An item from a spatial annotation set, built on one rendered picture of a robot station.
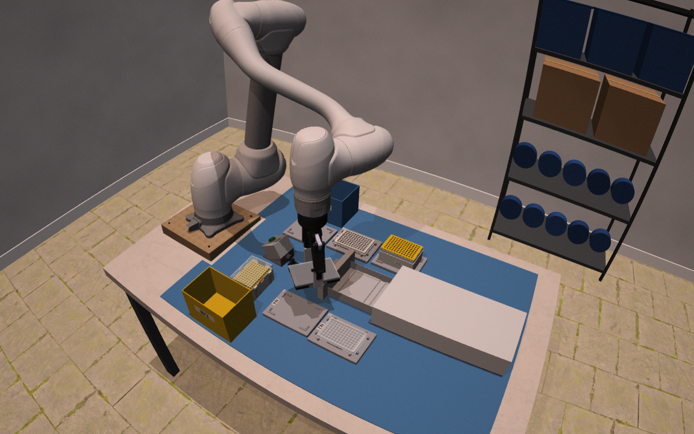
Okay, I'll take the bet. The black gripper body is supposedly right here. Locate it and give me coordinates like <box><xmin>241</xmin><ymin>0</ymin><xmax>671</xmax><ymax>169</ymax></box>
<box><xmin>298</xmin><ymin>212</ymin><xmax>328</xmax><ymax>242</ymax></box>

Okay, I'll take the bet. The blue bench mat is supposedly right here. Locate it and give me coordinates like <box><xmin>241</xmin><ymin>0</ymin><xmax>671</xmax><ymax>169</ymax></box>
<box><xmin>160</xmin><ymin>187</ymin><xmax>538</xmax><ymax>434</ymax></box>

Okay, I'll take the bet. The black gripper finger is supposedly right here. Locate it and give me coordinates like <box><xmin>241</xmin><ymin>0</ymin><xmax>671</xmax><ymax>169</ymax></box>
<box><xmin>302</xmin><ymin>227</ymin><xmax>313</xmax><ymax>262</ymax></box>
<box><xmin>306</xmin><ymin>229</ymin><xmax>326</xmax><ymax>288</ymax></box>

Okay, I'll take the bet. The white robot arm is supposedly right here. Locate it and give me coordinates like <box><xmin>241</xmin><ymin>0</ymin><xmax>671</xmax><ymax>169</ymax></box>
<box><xmin>186</xmin><ymin>0</ymin><xmax>393</xmax><ymax>238</ymax></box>

